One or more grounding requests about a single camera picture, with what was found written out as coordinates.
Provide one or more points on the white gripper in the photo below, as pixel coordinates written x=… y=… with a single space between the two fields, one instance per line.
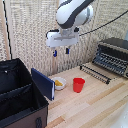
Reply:
x=61 y=38

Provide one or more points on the yellow food piece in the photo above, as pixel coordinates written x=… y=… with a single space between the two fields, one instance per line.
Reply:
x=58 y=83

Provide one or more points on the white bowl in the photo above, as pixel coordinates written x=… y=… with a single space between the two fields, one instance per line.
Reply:
x=61 y=86

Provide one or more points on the black oven tray rack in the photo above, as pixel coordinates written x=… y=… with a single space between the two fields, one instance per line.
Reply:
x=95 y=74

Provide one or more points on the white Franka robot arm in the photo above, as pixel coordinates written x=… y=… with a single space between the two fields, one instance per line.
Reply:
x=71 y=13

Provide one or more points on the black toaster oven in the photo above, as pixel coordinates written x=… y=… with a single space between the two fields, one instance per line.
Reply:
x=113 y=55

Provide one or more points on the beige woven folding screen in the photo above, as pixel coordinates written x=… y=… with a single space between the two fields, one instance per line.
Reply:
x=30 y=33

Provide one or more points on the blue book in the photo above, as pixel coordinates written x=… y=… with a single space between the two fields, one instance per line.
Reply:
x=43 y=83

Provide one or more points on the red plastic cup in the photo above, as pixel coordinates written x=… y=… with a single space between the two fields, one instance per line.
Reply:
x=78 y=85

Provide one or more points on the black vertical pole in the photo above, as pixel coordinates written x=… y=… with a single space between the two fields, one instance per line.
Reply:
x=6 y=30

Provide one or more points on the black fabric storage box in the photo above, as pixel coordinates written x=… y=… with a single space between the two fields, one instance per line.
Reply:
x=16 y=96

